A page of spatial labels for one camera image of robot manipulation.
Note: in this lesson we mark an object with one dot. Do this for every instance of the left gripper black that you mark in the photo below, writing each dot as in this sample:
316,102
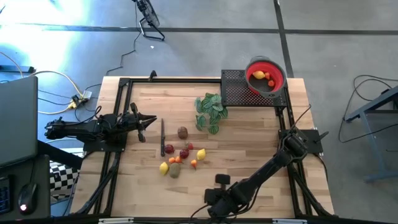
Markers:
132,124

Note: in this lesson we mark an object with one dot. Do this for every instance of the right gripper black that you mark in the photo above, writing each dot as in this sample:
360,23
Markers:
230,199

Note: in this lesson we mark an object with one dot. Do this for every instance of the black knife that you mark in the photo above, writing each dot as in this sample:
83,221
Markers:
162,143

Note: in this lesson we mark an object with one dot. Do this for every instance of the dark red plum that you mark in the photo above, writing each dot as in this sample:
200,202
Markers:
184,154
169,149

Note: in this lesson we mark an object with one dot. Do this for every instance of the red grey collapsible bowl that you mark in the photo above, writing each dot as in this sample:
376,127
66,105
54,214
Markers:
259,85

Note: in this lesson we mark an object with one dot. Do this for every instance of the yellow lemon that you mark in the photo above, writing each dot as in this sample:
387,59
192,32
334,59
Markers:
258,74
201,154
163,168

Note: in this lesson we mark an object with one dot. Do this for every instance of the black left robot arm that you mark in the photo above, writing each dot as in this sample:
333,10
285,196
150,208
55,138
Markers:
81,129

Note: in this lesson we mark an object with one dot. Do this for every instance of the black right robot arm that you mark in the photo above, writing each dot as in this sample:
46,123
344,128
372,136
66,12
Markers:
267,169

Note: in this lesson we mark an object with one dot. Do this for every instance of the brown kiwi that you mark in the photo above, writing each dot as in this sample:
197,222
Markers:
183,133

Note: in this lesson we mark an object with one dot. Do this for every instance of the grey power adapter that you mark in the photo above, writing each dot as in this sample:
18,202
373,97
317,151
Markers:
87,94

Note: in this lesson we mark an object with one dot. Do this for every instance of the green artificial potted plant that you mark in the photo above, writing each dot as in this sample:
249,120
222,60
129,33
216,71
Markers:
214,112

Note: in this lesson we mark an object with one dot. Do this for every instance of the yellow plug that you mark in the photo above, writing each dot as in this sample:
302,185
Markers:
72,105

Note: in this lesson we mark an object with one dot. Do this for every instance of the black stand beam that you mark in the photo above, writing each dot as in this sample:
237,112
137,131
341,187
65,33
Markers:
59,153

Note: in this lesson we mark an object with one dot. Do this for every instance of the black perforated metal shelf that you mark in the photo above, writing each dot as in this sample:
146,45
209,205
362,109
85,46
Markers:
236,93

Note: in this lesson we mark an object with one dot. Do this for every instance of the black white checkerboard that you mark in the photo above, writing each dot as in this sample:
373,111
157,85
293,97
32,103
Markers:
62,179

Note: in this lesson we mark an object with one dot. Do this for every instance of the black floor fan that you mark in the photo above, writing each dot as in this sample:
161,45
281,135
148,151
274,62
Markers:
150,15

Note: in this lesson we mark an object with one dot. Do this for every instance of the dark desk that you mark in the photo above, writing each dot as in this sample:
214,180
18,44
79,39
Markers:
42,174

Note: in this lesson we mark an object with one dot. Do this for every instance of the black floor bar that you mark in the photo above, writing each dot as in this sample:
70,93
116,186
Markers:
18,69

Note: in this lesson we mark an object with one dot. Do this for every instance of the black computer mouse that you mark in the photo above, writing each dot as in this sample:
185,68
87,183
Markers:
27,199

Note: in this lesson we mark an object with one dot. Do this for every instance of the backlit keyboard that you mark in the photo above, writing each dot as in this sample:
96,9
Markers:
4,197

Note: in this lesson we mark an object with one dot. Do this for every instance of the blue grey table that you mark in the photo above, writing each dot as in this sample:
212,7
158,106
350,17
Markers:
382,99

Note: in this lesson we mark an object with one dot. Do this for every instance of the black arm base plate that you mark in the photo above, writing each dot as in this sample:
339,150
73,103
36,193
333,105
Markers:
93,147
312,140

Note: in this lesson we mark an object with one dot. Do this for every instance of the silver bracket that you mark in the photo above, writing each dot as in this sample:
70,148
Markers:
289,221
115,221

